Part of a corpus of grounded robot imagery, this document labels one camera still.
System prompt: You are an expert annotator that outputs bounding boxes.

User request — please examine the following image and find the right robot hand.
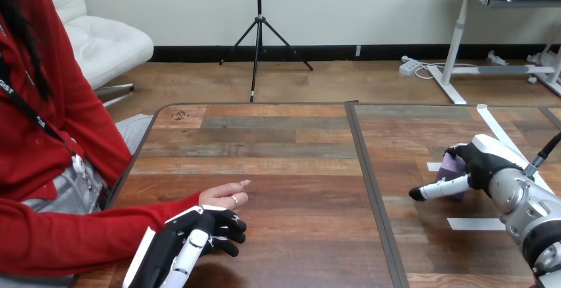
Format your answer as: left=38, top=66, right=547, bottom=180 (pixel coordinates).
left=408, top=133, right=534, bottom=203

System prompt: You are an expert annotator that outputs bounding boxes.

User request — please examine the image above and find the tangle of cables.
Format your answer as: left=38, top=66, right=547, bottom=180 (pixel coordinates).
left=413, top=61, right=480, bottom=81

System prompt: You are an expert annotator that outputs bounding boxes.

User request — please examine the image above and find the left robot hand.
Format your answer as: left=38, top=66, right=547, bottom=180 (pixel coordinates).
left=122, top=205, right=248, bottom=288

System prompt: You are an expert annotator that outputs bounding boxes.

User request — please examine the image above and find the white desk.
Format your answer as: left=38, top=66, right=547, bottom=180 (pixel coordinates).
left=426, top=0, right=561, bottom=106

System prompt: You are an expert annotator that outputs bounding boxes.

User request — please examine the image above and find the white power strip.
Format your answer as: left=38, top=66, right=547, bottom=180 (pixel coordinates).
left=398, top=56, right=423, bottom=77

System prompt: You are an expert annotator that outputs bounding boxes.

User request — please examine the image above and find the black cable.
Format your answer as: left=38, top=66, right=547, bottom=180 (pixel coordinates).
left=523, top=132, right=561, bottom=178

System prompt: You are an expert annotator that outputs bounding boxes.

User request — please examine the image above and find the person's hand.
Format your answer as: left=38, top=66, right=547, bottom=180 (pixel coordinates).
left=198, top=179, right=253, bottom=212

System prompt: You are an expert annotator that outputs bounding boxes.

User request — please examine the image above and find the white cushioned chair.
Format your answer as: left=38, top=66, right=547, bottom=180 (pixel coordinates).
left=36, top=0, right=155, bottom=108

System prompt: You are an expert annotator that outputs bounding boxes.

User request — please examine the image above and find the black tripod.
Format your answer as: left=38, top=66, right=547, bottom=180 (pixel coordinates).
left=218, top=0, right=315, bottom=103

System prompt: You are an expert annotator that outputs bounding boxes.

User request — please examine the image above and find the purple block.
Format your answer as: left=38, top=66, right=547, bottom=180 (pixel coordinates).
left=435, top=152, right=470, bottom=202

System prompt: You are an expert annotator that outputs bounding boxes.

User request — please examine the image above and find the person's forearm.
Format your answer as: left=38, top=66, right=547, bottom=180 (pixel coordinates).
left=0, top=192, right=202, bottom=279

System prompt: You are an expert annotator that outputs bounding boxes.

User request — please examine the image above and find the person's body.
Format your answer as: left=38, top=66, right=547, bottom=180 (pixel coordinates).
left=0, top=0, right=155, bottom=288

